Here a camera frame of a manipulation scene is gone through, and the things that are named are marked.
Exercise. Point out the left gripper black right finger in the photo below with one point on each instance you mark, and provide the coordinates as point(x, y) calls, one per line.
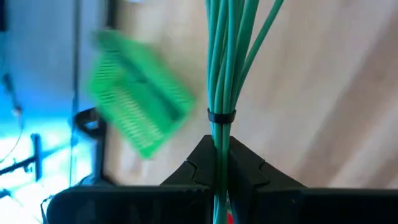
point(311, 205)

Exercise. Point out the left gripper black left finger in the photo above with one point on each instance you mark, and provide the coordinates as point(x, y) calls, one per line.
point(155, 205)

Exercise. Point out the green slotted plastic basket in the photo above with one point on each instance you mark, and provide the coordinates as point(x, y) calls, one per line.
point(140, 93)

